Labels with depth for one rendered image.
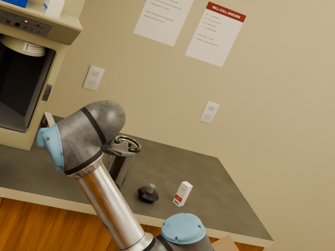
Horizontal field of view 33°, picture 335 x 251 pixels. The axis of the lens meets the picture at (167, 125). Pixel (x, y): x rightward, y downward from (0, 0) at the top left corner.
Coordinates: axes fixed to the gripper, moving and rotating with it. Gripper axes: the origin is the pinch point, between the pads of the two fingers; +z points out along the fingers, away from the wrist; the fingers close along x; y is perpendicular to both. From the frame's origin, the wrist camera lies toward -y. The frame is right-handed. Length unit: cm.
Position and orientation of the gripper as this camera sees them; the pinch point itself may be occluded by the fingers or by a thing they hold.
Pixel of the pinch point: (126, 145)
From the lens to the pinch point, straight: 217.8
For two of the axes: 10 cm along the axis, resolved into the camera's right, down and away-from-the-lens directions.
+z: 8.2, 0.4, 5.8
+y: 3.2, -8.6, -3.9
